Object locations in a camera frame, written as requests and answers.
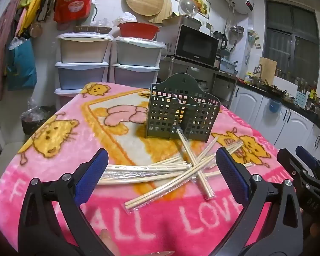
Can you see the pink printed blanket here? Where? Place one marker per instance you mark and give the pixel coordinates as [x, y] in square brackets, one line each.
[160, 213]

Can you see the dark framed window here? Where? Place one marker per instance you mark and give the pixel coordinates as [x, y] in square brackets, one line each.
[282, 32]

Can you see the red hanging bag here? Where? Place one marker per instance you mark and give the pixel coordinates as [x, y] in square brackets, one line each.
[73, 0]

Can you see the trash bin with black bag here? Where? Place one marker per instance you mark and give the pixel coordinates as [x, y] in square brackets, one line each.
[37, 122]

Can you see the black microwave oven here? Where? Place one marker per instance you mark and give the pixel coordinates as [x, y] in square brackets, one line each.
[194, 46]

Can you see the person's left hand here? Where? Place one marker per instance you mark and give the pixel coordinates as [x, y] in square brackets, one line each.
[108, 241]

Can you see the steel kitchen rack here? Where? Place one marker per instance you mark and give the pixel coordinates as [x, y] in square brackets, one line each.
[202, 68]

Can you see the row of spice jars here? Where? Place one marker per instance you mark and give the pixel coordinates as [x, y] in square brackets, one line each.
[296, 80]

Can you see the wall socket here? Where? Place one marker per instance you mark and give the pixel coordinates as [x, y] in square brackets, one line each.
[208, 26]

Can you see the brown round scoop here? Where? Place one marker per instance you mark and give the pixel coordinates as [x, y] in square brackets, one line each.
[36, 30]

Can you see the hanging pink garment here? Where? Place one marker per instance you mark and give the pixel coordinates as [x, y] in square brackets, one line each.
[2, 58]

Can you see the blue knife holder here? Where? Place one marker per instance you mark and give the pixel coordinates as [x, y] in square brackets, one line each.
[300, 96]

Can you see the fruit wall poster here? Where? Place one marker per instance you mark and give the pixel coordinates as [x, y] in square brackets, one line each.
[202, 5]

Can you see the kitchen faucet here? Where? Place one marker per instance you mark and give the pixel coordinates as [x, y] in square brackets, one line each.
[259, 70]

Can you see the round wooden board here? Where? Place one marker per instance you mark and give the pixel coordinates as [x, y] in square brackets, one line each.
[167, 8]

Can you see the glass pot lid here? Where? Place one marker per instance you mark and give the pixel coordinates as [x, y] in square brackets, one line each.
[188, 6]

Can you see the black kitchen countertop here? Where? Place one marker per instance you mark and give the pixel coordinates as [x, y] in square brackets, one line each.
[256, 88]

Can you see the white crumpled plastic bags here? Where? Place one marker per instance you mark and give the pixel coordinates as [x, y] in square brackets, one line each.
[125, 18]

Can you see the green perforated utensil holder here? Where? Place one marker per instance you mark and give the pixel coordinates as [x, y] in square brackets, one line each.
[197, 117]

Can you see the black blender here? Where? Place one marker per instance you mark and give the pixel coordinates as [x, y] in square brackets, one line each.
[220, 41]

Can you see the steel tray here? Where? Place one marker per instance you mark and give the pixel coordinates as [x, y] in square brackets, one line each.
[184, 21]

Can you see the glass jar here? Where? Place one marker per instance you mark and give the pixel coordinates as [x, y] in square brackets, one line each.
[216, 62]

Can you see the pile of wooden chopsticks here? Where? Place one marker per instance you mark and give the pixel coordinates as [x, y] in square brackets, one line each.
[138, 168]

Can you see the brown wicker basket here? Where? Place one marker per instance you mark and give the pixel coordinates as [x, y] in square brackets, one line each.
[93, 29]

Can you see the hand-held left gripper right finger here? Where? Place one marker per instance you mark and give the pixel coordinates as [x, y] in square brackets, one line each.
[230, 176]

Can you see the white kitchen cabinets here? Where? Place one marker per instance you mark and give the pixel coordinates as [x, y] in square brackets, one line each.
[250, 104]

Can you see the red plastic basin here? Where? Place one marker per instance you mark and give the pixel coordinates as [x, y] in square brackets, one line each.
[138, 30]

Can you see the yellow bottle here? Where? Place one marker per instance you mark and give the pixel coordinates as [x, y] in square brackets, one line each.
[248, 76]

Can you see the hanging steel pot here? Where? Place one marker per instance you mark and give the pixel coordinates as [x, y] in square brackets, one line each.
[236, 32]

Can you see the blue hanging bowl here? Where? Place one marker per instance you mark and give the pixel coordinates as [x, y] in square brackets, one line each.
[274, 106]

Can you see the black wok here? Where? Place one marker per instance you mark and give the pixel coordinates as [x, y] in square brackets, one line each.
[274, 90]

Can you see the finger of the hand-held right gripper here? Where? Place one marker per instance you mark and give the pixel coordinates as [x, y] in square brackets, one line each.
[306, 157]
[290, 162]

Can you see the small wall basket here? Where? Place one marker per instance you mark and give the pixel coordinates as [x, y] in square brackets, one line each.
[253, 38]

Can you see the wooden cutting board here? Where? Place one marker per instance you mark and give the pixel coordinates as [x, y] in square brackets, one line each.
[268, 68]

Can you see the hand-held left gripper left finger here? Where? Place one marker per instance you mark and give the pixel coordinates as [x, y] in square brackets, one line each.
[92, 176]

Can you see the hanging yellow cloth bundle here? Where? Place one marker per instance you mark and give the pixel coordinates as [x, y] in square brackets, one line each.
[32, 2]

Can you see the blue plastic bag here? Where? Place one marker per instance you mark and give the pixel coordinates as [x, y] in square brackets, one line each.
[22, 66]

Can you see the white plastic drawer unit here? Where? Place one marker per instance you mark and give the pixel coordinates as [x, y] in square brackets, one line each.
[136, 53]
[82, 50]

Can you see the pale blue plastic box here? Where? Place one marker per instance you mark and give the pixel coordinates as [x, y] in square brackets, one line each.
[228, 65]

